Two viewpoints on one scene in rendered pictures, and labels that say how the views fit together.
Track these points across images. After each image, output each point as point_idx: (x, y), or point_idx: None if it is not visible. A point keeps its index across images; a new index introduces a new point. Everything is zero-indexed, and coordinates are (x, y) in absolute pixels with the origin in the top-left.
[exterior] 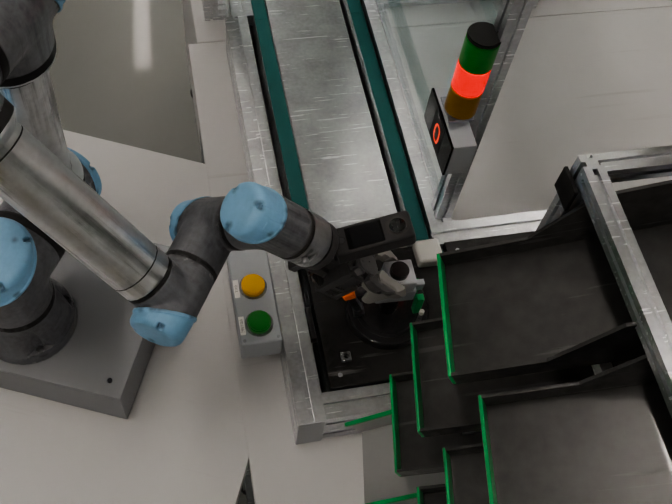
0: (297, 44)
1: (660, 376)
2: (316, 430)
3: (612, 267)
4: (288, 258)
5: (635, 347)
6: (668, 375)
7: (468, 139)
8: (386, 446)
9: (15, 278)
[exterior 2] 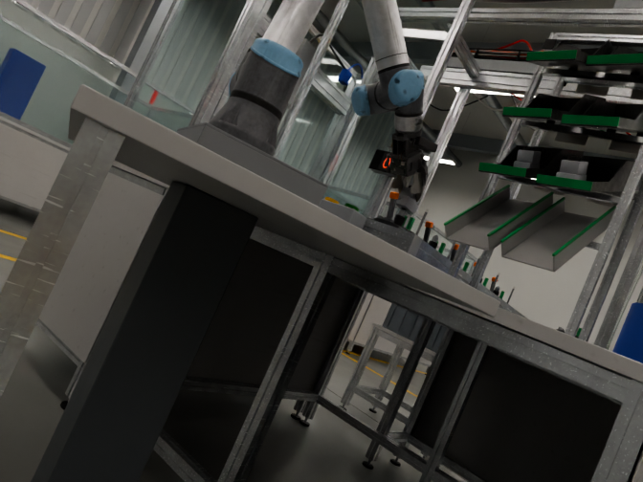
0: None
1: (630, 39)
2: (414, 251)
3: (587, 39)
4: (416, 115)
5: None
6: (633, 35)
7: None
8: (468, 233)
9: (302, 62)
